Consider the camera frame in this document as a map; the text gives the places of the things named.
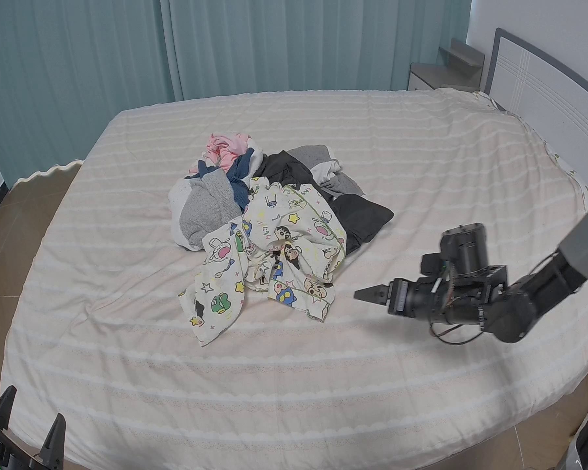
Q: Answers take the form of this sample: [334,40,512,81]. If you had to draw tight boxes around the white printed pyjama top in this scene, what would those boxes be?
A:
[178,177,348,346]

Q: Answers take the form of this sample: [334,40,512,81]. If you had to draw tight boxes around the black cable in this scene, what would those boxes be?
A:
[430,320,487,345]

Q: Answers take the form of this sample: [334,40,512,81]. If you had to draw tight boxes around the grey white bedside table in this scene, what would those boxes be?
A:
[408,37,486,92]

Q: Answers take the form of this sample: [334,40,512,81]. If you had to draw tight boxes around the blue-green curtain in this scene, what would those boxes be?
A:
[0,0,171,190]
[158,0,474,102]

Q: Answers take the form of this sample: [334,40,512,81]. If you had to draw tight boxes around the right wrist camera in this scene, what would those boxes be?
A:
[420,252,446,280]

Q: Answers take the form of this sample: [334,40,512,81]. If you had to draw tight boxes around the bed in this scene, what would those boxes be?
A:
[0,27,588,470]

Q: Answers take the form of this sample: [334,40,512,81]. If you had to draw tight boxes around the pile of clothes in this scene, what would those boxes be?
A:
[169,133,395,258]

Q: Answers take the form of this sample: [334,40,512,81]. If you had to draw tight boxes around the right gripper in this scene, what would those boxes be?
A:
[388,277,482,326]

